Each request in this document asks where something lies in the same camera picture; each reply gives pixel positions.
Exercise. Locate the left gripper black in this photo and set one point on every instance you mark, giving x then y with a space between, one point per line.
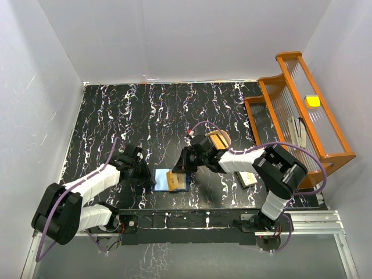
147 178

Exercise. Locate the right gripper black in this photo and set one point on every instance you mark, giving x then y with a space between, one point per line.
182 165

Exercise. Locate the blue leather card holder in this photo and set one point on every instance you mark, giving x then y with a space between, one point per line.
161 181

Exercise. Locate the beige oval card tray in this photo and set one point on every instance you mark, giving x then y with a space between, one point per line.
227 137

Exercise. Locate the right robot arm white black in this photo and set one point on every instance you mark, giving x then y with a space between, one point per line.
281 172

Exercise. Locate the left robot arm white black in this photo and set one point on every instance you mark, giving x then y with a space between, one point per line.
63 211

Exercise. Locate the stack of credit cards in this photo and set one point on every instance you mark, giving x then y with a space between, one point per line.
218 140

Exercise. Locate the white small carton box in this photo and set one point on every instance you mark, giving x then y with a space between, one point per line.
246 179

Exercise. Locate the orange wooden tiered shelf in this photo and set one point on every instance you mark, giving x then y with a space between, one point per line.
283 95

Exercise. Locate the yellow sticky note block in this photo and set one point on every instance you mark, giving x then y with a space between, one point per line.
312 101

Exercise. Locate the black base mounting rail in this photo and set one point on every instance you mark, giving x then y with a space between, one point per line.
196 226

